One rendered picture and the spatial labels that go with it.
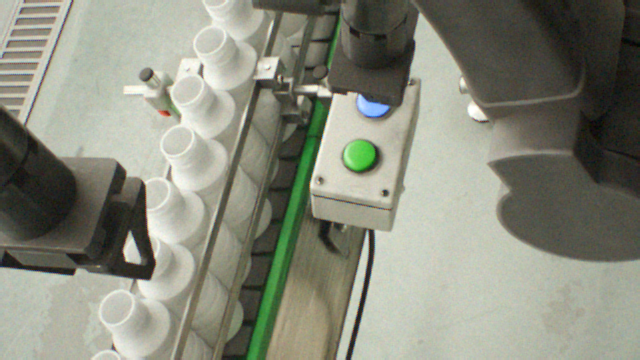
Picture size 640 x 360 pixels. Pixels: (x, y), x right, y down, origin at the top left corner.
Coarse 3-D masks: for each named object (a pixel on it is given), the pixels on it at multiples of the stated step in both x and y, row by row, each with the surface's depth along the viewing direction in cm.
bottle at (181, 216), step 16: (160, 192) 125; (176, 192) 123; (192, 192) 127; (160, 208) 122; (176, 208) 123; (192, 208) 125; (208, 208) 128; (160, 224) 124; (176, 224) 124; (192, 224) 125; (208, 224) 126; (224, 224) 131; (176, 240) 125; (192, 240) 125; (224, 240) 129; (224, 256) 130; (224, 272) 131
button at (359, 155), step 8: (352, 144) 122; (360, 144) 122; (368, 144) 122; (352, 152) 122; (360, 152) 122; (368, 152) 122; (352, 160) 122; (360, 160) 122; (368, 160) 122; (352, 168) 122; (360, 168) 122; (368, 168) 122
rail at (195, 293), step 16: (272, 32) 135; (304, 32) 142; (272, 48) 135; (304, 48) 141; (256, 80) 132; (256, 96) 132; (240, 128) 130; (240, 144) 129; (272, 144) 136; (272, 160) 135; (272, 176) 135; (224, 192) 127; (224, 208) 127; (256, 208) 133; (256, 224) 133; (208, 240) 124; (208, 256) 124; (240, 256) 130; (240, 272) 130; (128, 288) 125; (192, 288) 122; (192, 304) 122; (192, 320) 122; (224, 320) 127; (112, 336) 123; (224, 336) 127; (176, 352) 119
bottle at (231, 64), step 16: (208, 32) 131; (224, 32) 130; (208, 48) 133; (224, 48) 129; (240, 48) 132; (208, 64) 131; (224, 64) 130; (240, 64) 132; (256, 64) 133; (208, 80) 133; (224, 80) 132; (240, 80) 132; (240, 96) 133; (272, 96) 136; (256, 112) 136; (272, 112) 137; (272, 128) 139; (288, 128) 140
